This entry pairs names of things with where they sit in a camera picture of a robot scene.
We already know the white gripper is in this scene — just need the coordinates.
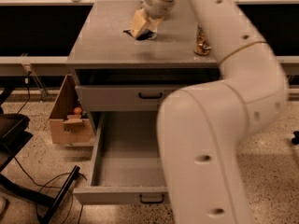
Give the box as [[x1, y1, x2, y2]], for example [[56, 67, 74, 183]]
[[130, 0, 174, 38]]

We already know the blue rxbar wrapper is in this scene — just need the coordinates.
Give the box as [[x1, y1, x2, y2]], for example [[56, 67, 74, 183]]
[[123, 29, 157, 41]]

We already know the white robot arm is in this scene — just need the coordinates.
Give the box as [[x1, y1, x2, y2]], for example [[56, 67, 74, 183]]
[[132, 0, 288, 224]]

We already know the grey drawer cabinet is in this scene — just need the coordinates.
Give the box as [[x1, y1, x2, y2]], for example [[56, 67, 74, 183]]
[[67, 0, 221, 129]]

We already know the closed grey top drawer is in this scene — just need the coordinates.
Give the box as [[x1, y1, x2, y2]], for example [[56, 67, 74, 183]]
[[76, 85, 180, 112]]

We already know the open grey middle drawer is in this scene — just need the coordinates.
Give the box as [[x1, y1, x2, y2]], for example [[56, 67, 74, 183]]
[[74, 111, 169, 205]]

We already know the gold soda can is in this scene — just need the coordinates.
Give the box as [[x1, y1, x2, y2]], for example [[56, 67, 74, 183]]
[[194, 25, 211, 56]]

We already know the orange fruit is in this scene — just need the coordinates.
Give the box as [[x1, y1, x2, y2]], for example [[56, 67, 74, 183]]
[[73, 106, 82, 115]]

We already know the cardboard box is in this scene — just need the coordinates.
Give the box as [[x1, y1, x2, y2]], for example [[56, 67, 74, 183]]
[[49, 75, 93, 146]]

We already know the black chair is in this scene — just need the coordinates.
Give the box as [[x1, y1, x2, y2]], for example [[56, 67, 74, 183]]
[[1, 91, 78, 224]]

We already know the black caster object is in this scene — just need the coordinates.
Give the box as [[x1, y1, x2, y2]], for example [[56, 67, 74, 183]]
[[292, 131, 299, 145]]

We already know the black drawer handle upper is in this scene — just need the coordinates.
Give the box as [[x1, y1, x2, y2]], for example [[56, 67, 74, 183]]
[[138, 92, 163, 100]]

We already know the black drawer handle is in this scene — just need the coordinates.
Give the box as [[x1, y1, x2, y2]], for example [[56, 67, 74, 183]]
[[138, 92, 163, 100], [139, 194, 164, 204]]

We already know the metal railing bracket left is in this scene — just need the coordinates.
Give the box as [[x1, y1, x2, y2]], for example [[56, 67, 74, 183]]
[[21, 53, 49, 102]]

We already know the black floor cable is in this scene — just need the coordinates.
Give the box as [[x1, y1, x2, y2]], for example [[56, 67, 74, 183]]
[[12, 156, 89, 224]]

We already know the black drawer handle lower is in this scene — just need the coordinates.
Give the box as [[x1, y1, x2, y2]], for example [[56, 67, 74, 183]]
[[139, 194, 164, 204]]

